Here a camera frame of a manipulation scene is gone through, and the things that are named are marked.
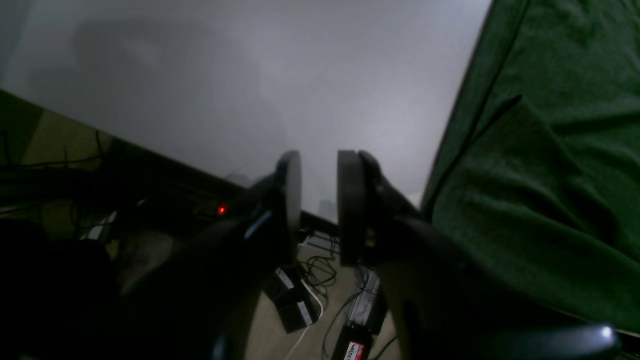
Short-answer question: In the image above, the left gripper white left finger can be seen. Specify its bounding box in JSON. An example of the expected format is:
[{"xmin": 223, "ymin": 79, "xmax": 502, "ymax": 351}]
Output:
[{"xmin": 100, "ymin": 150, "xmax": 303, "ymax": 360}]

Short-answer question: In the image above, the black power strip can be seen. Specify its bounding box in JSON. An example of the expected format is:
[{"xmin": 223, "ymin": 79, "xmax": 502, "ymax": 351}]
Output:
[{"xmin": 328, "ymin": 267, "xmax": 387, "ymax": 360}]

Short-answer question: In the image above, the dark green t-shirt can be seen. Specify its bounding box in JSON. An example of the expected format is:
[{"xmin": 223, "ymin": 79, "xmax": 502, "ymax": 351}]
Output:
[{"xmin": 421, "ymin": 0, "xmax": 640, "ymax": 334}]

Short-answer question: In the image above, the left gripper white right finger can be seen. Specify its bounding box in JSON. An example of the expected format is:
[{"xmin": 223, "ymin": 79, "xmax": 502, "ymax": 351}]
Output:
[{"xmin": 337, "ymin": 150, "xmax": 621, "ymax": 360}]

